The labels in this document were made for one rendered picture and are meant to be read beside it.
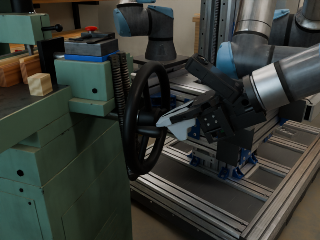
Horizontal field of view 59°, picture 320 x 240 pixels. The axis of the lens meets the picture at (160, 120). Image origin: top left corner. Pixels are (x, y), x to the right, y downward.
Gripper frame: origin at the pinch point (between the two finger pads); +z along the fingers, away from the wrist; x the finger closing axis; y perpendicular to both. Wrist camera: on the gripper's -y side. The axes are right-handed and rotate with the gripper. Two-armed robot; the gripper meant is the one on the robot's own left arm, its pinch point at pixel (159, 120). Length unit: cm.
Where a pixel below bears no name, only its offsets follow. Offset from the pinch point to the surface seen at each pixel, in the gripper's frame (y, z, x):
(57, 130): -7.8, 22.7, -3.8
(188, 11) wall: -39, 65, 341
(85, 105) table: -9.6, 16.0, 1.3
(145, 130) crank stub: 0.5, 3.2, -1.9
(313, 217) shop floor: 103, -8, 85
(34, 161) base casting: -5.0, 24.9, -11.7
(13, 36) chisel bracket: -32.9, 28.9, 6.8
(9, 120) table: -14.5, 18.9, -15.6
